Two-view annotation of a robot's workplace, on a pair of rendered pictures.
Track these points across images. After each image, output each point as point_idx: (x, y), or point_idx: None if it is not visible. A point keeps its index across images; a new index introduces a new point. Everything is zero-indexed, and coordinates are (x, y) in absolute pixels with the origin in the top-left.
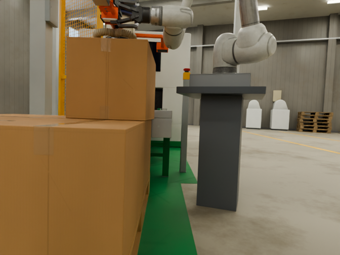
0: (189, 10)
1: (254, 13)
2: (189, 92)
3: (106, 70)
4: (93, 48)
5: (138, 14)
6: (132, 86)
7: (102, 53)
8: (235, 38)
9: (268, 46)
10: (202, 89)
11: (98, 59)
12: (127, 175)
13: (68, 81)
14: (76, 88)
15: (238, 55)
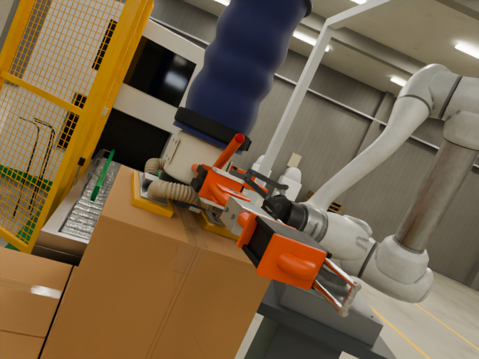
0: (367, 242)
1: (428, 239)
2: (279, 323)
3: (167, 312)
4: (156, 258)
5: (276, 213)
6: (207, 352)
7: (172, 276)
8: (371, 240)
9: (424, 297)
10: (302, 325)
11: (157, 285)
12: None
13: (63, 316)
14: (79, 335)
15: (370, 278)
